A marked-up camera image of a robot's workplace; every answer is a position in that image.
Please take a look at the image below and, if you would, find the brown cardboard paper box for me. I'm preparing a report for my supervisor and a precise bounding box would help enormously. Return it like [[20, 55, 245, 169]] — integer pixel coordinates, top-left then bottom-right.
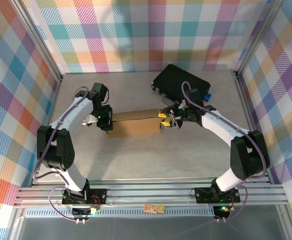
[[106, 108, 163, 139]]

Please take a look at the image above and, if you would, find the small orange label tag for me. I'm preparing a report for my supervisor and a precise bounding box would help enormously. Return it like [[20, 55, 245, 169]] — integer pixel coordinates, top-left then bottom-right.
[[143, 203, 165, 214]]

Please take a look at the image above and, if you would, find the aluminium left floor rail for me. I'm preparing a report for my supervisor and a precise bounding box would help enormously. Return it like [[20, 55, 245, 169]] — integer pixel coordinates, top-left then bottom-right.
[[30, 78, 63, 187]]

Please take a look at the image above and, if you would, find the aluminium floor rail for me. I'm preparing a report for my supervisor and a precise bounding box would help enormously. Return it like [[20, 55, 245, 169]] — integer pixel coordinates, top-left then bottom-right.
[[30, 78, 63, 187], [234, 71, 274, 185]]

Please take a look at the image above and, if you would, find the aluminium right floor rail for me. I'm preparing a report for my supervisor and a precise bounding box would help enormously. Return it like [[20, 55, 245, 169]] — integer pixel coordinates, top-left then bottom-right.
[[234, 71, 274, 185]]

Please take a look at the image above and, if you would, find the aluminium mounting rail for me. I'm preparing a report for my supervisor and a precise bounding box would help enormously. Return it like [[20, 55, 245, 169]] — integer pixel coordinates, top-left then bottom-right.
[[13, 176, 289, 208]]

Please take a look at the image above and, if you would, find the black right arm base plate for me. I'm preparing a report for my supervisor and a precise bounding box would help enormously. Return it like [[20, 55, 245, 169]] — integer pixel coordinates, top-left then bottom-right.
[[194, 186, 241, 204]]

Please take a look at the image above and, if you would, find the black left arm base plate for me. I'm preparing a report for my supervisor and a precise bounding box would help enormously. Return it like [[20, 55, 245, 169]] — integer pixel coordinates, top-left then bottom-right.
[[61, 188, 108, 205]]

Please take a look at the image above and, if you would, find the aluminium left frame post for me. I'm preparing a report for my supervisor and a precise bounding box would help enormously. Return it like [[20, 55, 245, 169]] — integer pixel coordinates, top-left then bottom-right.
[[9, 0, 63, 83]]

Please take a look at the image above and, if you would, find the aluminium frame post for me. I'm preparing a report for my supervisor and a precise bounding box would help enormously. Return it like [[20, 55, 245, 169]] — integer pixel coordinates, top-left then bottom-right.
[[9, 0, 63, 83], [235, 0, 286, 79]]

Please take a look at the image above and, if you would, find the slotted grey cable duct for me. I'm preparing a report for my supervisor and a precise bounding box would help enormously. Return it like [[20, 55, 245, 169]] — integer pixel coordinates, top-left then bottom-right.
[[23, 206, 218, 218]]

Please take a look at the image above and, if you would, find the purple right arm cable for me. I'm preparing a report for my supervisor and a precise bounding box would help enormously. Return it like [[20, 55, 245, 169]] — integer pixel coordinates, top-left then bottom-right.
[[181, 81, 268, 222]]

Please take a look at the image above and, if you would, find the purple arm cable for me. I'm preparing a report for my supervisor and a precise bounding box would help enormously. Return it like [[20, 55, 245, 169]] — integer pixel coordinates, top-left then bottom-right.
[[33, 86, 89, 222], [181, 81, 268, 222]]

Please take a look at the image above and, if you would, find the aluminium right frame post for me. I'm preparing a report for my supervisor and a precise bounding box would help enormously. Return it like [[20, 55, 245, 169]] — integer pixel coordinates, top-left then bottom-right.
[[235, 0, 286, 79]]

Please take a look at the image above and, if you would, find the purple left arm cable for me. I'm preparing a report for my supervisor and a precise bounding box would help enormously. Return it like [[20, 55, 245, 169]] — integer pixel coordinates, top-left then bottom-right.
[[33, 86, 89, 222]]

